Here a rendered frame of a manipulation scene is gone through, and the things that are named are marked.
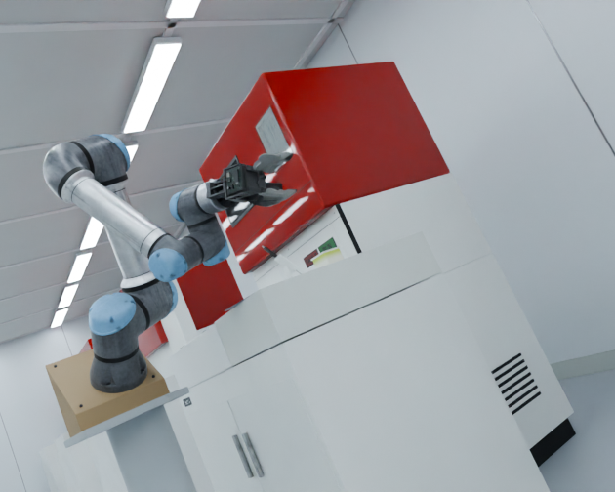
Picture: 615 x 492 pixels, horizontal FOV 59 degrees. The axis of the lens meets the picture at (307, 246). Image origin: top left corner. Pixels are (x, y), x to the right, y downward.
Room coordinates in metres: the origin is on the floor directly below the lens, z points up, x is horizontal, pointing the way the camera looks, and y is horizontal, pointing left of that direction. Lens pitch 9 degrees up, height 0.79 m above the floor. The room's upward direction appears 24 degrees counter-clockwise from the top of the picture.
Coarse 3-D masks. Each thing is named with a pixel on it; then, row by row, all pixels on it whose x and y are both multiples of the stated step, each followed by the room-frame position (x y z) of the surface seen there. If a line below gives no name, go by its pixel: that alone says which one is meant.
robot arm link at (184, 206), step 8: (184, 192) 1.26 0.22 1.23; (192, 192) 1.23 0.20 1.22; (176, 200) 1.27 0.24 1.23; (184, 200) 1.25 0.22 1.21; (192, 200) 1.23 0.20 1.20; (176, 208) 1.27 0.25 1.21; (184, 208) 1.26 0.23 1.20; (192, 208) 1.25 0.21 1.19; (200, 208) 1.24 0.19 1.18; (176, 216) 1.29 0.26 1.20; (184, 216) 1.27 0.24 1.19; (192, 216) 1.26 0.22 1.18; (200, 216) 1.26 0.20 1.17; (208, 216) 1.27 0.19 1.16; (192, 224) 1.27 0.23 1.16
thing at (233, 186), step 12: (228, 168) 1.15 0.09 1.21; (240, 168) 1.13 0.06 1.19; (252, 168) 1.15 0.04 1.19; (216, 180) 1.21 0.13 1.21; (228, 180) 1.14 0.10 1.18; (240, 180) 1.13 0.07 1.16; (252, 180) 1.16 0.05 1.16; (264, 180) 1.19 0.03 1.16; (228, 192) 1.15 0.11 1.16; (240, 192) 1.15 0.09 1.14; (252, 192) 1.16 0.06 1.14; (264, 192) 1.19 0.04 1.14; (216, 204) 1.21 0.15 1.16; (228, 204) 1.23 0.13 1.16
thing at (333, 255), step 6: (324, 252) 1.71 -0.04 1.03; (330, 252) 1.72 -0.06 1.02; (336, 252) 1.74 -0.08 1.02; (312, 258) 1.75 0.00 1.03; (318, 258) 1.73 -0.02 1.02; (324, 258) 1.71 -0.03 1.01; (330, 258) 1.72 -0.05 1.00; (336, 258) 1.73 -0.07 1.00; (342, 258) 1.75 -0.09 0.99; (318, 264) 1.74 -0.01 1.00; (324, 264) 1.72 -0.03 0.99
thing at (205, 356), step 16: (208, 336) 1.74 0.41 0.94; (176, 352) 2.02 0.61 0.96; (192, 352) 1.89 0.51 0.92; (208, 352) 1.78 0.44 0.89; (224, 352) 1.68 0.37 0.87; (176, 368) 2.08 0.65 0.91; (192, 368) 1.94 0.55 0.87; (208, 368) 1.82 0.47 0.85; (224, 368) 1.72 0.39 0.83; (192, 384) 1.99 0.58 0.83
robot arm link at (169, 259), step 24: (72, 144) 1.25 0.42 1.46; (48, 168) 1.21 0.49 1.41; (72, 168) 1.21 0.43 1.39; (72, 192) 1.21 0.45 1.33; (96, 192) 1.21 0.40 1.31; (96, 216) 1.21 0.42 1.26; (120, 216) 1.20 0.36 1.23; (144, 216) 1.23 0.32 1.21; (144, 240) 1.19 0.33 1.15; (168, 240) 1.20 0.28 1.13; (192, 240) 1.23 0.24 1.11; (168, 264) 1.16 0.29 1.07; (192, 264) 1.23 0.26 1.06
